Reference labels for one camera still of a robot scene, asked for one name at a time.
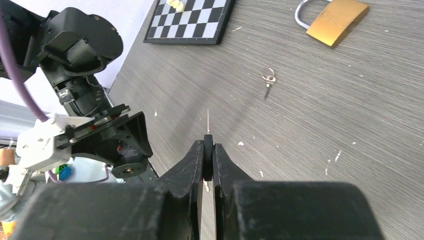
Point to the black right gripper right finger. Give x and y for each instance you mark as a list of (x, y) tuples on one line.
[(247, 209)]

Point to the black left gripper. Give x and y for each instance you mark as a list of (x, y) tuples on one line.
[(104, 138)]

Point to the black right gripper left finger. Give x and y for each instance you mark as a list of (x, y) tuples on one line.
[(166, 209)]

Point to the black head key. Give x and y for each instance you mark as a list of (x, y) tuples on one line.
[(208, 144)]

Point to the black Kaijing padlock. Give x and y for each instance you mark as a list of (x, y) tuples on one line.
[(131, 164)]

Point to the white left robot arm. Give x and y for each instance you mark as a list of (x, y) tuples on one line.
[(71, 47)]

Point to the cream chess piece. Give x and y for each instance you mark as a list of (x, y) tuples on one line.
[(177, 5)]

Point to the black white chessboard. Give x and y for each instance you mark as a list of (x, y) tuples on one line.
[(203, 22)]

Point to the brass padlock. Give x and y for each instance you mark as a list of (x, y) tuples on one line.
[(335, 22)]

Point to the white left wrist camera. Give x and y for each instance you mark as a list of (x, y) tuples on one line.
[(38, 149)]

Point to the small silver key with ring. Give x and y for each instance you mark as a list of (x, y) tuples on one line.
[(269, 77)]

